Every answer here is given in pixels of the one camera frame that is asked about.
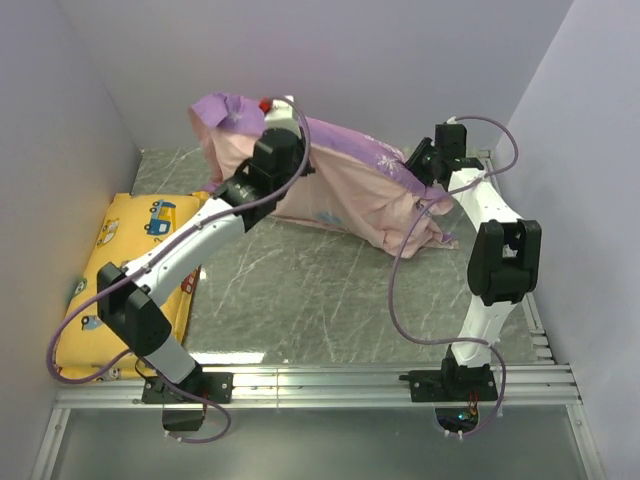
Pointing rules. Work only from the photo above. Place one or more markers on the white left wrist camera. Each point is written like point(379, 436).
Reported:
point(280, 114)

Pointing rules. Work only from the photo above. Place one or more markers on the pink purple pillowcase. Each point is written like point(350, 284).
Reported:
point(360, 184)

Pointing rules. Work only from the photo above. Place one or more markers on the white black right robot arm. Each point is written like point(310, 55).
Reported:
point(502, 269)

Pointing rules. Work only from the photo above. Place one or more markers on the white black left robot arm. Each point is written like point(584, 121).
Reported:
point(131, 297)

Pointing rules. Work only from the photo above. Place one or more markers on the aluminium frame rail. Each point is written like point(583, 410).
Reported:
point(298, 316)

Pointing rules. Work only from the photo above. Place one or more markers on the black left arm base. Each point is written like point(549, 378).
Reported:
point(186, 404)

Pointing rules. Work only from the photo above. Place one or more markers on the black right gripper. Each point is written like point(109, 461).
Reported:
point(425, 147)

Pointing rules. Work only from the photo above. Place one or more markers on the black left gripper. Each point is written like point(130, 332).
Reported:
point(307, 169)

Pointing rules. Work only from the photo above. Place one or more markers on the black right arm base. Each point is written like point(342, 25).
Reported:
point(457, 391)

